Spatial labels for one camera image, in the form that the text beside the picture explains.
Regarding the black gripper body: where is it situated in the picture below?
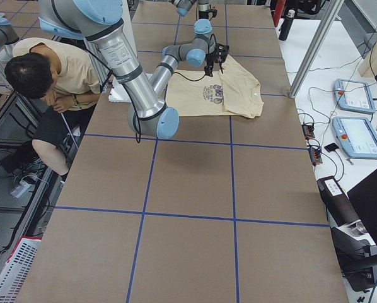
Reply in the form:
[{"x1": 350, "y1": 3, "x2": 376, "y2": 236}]
[
  {"x1": 206, "y1": 52, "x2": 215, "y2": 71},
  {"x1": 199, "y1": 9, "x2": 218, "y2": 20}
]

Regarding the black box with label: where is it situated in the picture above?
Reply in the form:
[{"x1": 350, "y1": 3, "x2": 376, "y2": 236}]
[{"x1": 316, "y1": 176, "x2": 359, "y2": 226}]

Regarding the black water bottle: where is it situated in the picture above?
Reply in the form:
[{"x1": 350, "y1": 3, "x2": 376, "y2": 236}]
[{"x1": 279, "y1": 9, "x2": 296, "y2": 41}]

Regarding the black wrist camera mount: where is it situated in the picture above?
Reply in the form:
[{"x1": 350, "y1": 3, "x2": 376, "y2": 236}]
[{"x1": 215, "y1": 43, "x2": 229, "y2": 64}]

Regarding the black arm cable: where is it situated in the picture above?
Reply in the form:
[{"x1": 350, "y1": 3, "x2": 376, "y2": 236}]
[{"x1": 81, "y1": 34, "x2": 227, "y2": 145}]

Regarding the white plastic basket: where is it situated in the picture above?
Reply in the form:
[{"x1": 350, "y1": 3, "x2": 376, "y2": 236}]
[{"x1": 0, "y1": 236, "x2": 42, "y2": 303}]

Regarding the blue teach pendant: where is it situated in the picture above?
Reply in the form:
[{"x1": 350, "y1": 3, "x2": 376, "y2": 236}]
[
  {"x1": 333, "y1": 78, "x2": 376, "y2": 114},
  {"x1": 332, "y1": 117, "x2": 377, "y2": 160}
]

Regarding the white power strip on floor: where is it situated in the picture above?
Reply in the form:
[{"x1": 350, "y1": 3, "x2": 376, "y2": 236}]
[{"x1": 10, "y1": 175, "x2": 37, "y2": 198}]

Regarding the lower blue teach pendant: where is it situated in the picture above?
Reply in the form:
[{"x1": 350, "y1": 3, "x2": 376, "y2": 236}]
[{"x1": 332, "y1": 117, "x2": 377, "y2": 160}]

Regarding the aluminium frame post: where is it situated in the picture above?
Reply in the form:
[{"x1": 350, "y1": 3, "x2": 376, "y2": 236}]
[{"x1": 289, "y1": 0, "x2": 344, "y2": 98}]

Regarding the orange black electronics board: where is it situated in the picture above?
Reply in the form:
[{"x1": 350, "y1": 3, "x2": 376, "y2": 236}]
[{"x1": 301, "y1": 124, "x2": 315, "y2": 140}]

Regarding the beige long sleeve shirt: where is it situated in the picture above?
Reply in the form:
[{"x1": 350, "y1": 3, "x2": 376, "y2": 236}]
[{"x1": 165, "y1": 56, "x2": 264, "y2": 119}]

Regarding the upper blue teach pendant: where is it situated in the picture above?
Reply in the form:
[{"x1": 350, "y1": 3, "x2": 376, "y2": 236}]
[{"x1": 333, "y1": 78, "x2": 376, "y2": 114}]

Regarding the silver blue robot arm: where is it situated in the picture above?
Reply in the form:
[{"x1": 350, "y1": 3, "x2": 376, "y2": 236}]
[
  {"x1": 170, "y1": 0, "x2": 218, "y2": 20},
  {"x1": 39, "y1": 0, "x2": 229, "y2": 139}
]

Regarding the person in beige shirt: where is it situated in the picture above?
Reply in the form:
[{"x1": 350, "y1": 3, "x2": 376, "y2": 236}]
[{"x1": 4, "y1": 37, "x2": 101, "y2": 180}]

